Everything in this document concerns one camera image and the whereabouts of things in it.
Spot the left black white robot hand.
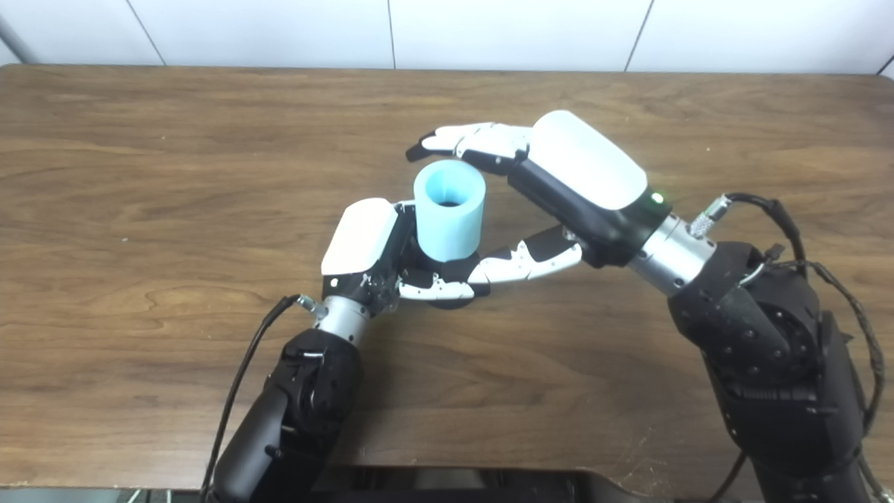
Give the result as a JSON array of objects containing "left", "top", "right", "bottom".
[{"left": 321, "top": 198, "right": 479, "bottom": 315}]

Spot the light blue cylinder cup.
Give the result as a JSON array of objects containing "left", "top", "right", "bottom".
[{"left": 413, "top": 159, "right": 486, "bottom": 263}]

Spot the black flared nozzle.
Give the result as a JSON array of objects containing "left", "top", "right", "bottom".
[{"left": 412, "top": 245, "right": 483, "bottom": 310}]

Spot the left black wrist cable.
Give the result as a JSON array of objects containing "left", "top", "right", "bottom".
[{"left": 200, "top": 294, "right": 328, "bottom": 503}]

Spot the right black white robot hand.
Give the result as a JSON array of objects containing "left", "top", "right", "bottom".
[{"left": 406, "top": 110, "right": 677, "bottom": 297}]

